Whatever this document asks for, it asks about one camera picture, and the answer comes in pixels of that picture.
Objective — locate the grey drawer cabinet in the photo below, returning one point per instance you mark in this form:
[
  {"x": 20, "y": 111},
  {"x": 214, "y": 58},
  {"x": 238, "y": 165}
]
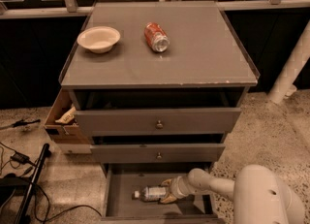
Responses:
[{"x": 203, "y": 51}]

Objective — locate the clear plastic water bottle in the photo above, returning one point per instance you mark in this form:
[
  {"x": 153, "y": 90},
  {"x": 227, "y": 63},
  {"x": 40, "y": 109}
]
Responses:
[{"x": 151, "y": 193}]

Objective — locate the white paper bowl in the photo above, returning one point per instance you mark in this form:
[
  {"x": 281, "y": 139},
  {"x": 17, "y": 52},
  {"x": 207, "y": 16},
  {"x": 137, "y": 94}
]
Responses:
[{"x": 98, "y": 39}]

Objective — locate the black pole stand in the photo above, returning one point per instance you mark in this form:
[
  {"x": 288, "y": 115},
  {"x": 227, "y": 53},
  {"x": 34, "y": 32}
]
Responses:
[{"x": 30, "y": 186}]

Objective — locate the grey drawer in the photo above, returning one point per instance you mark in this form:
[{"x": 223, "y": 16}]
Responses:
[
  {"x": 154, "y": 111},
  {"x": 157, "y": 148},
  {"x": 124, "y": 179}
]

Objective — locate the red soda can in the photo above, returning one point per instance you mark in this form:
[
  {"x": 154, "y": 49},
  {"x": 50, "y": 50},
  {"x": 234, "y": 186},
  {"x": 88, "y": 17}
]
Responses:
[{"x": 156, "y": 37}]

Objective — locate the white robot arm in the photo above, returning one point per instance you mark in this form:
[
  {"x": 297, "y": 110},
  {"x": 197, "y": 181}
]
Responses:
[{"x": 259, "y": 196}]

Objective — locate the grey top drawer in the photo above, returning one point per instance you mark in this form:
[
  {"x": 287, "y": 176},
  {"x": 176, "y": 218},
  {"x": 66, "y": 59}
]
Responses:
[{"x": 154, "y": 111}]

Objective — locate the black tool on floor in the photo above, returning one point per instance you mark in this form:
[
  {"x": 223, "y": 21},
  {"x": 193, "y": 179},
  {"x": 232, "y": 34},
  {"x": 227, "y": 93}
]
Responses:
[{"x": 19, "y": 123}]

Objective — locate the grey middle drawer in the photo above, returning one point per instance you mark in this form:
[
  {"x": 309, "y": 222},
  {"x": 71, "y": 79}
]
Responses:
[{"x": 157, "y": 148}]

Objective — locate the white diagonal support post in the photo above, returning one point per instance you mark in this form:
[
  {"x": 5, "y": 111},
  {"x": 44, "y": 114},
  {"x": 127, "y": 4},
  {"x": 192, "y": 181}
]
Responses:
[{"x": 284, "y": 85}]

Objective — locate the brown cardboard box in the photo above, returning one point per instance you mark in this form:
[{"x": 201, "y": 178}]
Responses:
[{"x": 62, "y": 127}]

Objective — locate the grey bottom drawer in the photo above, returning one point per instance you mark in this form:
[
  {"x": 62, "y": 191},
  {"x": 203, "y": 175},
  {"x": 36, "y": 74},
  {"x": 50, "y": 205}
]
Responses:
[{"x": 124, "y": 179}]

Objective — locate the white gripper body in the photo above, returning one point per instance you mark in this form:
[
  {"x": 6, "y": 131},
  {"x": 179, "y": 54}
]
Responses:
[{"x": 176, "y": 186}]

